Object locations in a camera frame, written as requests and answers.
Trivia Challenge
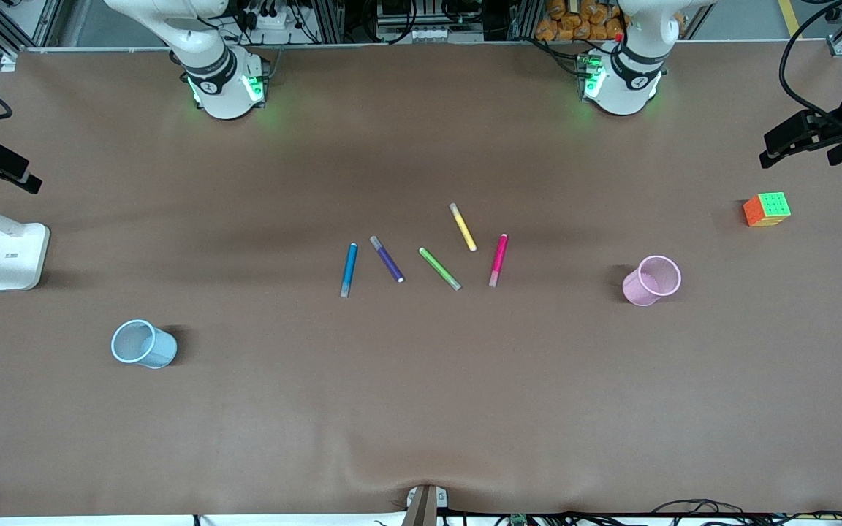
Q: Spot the pink marker pen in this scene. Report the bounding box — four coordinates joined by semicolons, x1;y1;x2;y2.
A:
488;234;509;288

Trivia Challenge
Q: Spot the blue marker pen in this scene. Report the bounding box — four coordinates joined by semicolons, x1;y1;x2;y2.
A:
340;243;359;299

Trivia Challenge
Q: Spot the colourful puzzle cube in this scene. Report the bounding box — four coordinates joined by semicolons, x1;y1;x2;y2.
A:
743;191;792;228

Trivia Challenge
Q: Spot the pink mesh cup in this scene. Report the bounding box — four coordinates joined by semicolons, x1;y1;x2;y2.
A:
622;255;683;307

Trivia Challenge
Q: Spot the light blue mesh cup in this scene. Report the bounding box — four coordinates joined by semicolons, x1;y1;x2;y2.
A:
110;319;178;370

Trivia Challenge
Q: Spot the white power strip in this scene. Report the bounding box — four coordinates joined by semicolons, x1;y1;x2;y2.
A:
246;9;289;30

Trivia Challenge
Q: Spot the yellow marker pen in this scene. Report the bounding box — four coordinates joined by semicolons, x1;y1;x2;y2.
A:
449;202;478;253

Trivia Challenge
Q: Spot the long white socket strip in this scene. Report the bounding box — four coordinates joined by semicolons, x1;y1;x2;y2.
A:
410;28;485;42

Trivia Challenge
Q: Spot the green marker pen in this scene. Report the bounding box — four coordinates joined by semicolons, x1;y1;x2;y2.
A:
419;247;463;291

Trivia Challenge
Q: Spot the purple marker pen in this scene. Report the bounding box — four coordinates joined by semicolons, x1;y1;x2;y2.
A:
370;235;406;283

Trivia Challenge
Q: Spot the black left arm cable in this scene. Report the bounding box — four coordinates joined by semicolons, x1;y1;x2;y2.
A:
778;0;842;140

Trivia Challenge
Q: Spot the black looped cable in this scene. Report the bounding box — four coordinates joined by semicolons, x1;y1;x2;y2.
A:
651;499;747;521

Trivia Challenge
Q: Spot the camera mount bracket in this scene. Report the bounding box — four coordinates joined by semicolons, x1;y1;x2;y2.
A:
401;484;449;526

